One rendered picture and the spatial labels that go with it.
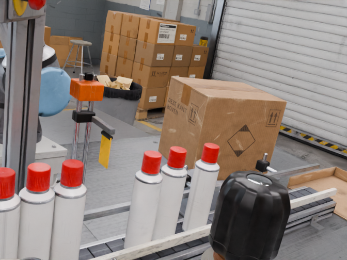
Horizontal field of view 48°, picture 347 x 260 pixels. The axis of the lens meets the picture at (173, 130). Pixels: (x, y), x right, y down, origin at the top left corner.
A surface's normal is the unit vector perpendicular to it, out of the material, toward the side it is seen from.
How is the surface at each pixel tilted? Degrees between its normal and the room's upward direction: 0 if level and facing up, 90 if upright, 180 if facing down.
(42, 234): 90
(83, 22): 90
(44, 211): 90
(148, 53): 90
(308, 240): 0
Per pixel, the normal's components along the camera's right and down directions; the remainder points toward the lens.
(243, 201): -0.41, -0.21
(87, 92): 0.61, 0.35
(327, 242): 0.18, -0.94
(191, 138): -0.88, -0.01
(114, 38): -0.59, 0.13
